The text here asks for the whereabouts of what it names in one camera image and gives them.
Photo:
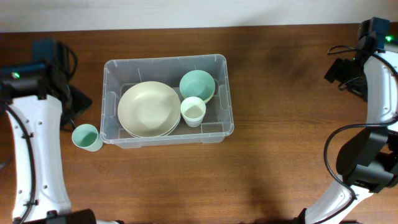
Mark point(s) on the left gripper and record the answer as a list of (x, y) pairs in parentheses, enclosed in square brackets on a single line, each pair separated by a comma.
[(83, 101)]

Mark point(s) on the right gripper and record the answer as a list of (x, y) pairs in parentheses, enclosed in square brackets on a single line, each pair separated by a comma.
[(336, 71)]

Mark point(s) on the green cup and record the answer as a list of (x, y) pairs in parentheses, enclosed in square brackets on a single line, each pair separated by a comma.
[(87, 137)]

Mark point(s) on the beige plate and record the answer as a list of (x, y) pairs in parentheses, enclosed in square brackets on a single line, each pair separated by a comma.
[(149, 109)]

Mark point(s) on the mint green bowl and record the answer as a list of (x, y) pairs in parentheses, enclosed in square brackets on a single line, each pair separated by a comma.
[(197, 83)]

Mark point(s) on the cream cup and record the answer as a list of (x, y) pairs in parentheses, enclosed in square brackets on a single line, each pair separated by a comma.
[(193, 110)]

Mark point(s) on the yellow bowl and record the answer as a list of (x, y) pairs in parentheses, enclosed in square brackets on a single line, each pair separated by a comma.
[(208, 98)]

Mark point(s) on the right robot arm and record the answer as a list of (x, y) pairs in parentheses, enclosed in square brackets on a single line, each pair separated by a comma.
[(361, 158)]

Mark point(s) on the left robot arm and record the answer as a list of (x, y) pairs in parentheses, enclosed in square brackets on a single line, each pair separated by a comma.
[(39, 102)]

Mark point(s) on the clear plastic storage bin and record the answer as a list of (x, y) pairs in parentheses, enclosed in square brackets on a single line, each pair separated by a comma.
[(121, 74)]

